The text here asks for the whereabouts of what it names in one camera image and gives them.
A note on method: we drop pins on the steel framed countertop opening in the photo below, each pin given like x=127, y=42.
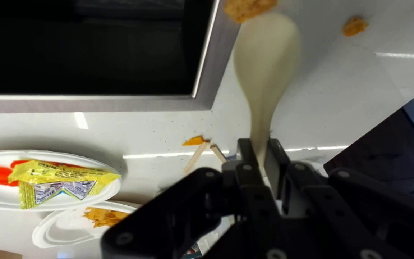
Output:
x=212, y=72

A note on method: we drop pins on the large orange crisp piece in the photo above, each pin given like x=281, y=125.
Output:
x=251, y=9

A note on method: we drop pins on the yellow candy packet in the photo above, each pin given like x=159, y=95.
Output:
x=64, y=180

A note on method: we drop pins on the cream plastic spoon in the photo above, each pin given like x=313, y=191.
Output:
x=265, y=62

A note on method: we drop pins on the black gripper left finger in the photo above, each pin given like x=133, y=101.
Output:
x=194, y=216

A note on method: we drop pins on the orange crisps pile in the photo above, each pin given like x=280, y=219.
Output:
x=104, y=216

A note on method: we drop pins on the wooden stirrer stick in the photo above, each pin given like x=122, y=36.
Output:
x=218, y=153
x=196, y=158

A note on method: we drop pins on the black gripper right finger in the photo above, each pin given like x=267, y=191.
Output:
x=352, y=216

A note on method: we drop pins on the small orange crisp piece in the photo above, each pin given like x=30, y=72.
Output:
x=196, y=141
x=355, y=26

